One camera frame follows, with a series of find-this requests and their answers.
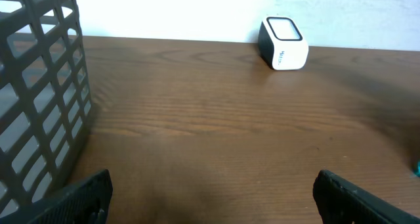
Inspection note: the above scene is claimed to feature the white barcode scanner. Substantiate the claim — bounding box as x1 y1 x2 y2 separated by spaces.
257 16 309 71

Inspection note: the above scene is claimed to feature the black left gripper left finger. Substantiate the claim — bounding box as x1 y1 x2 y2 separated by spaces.
1 169 113 224

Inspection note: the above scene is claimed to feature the grey plastic lattice basket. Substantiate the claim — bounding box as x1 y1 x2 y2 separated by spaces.
1 0 93 216

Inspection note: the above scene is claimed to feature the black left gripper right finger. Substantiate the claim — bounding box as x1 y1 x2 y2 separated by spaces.
312 169 419 224

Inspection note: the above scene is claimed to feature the blue mouthwash bottle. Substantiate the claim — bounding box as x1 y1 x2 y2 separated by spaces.
413 160 420 177

